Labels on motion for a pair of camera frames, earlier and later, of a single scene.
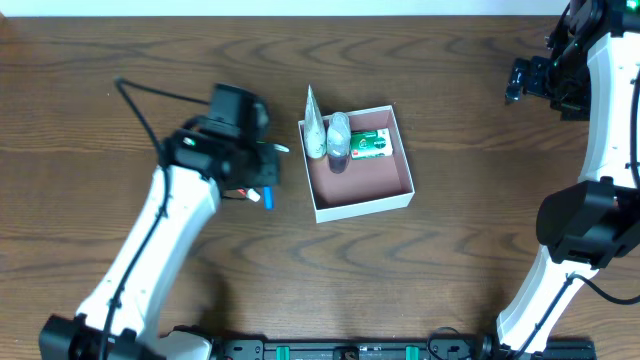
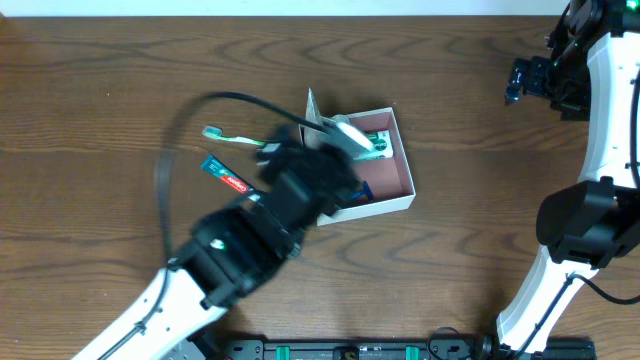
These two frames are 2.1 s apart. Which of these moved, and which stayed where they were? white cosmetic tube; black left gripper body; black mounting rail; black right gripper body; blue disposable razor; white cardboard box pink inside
Moved: blue disposable razor; black left gripper body
Stayed: black right gripper body; black mounting rail; white cosmetic tube; white cardboard box pink inside
